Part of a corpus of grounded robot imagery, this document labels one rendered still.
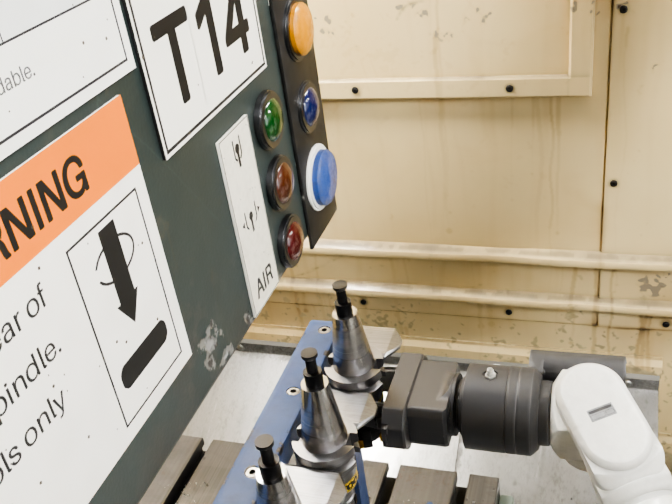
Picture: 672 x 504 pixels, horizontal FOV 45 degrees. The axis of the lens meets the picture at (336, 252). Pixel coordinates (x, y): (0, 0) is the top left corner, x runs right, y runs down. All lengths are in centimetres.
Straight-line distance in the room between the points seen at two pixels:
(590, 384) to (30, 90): 65
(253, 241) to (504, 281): 97
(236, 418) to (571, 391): 81
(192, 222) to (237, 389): 120
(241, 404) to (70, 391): 124
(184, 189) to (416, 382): 58
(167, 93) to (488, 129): 92
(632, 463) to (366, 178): 66
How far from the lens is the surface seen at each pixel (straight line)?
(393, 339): 90
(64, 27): 25
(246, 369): 152
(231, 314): 35
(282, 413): 81
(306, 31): 40
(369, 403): 82
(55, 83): 24
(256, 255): 36
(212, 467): 126
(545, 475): 134
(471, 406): 82
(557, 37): 112
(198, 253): 32
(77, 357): 26
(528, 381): 82
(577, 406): 79
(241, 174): 35
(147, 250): 28
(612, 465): 77
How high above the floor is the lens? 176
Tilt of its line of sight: 31 degrees down
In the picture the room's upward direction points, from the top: 8 degrees counter-clockwise
